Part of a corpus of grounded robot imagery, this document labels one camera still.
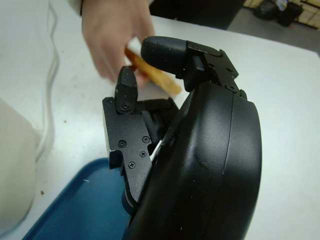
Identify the large black cabinet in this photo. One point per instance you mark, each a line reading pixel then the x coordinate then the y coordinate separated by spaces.
pixel 195 10

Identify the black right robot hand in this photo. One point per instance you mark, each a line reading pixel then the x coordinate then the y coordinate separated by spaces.
pixel 200 162

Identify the person's bare hand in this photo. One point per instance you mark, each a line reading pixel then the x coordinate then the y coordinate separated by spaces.
pixel 112 32

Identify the dark blue plastic tray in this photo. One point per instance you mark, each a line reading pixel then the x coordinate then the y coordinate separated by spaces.
pixel 82 200

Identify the browned toast slice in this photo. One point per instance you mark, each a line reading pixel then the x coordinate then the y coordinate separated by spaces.
pixel 155 75

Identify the black rubbish bag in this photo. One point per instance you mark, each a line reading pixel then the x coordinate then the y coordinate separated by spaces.
pixel 277 10

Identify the cream two-slot toaster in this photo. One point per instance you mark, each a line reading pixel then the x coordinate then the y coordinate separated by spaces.
pixel 15 155

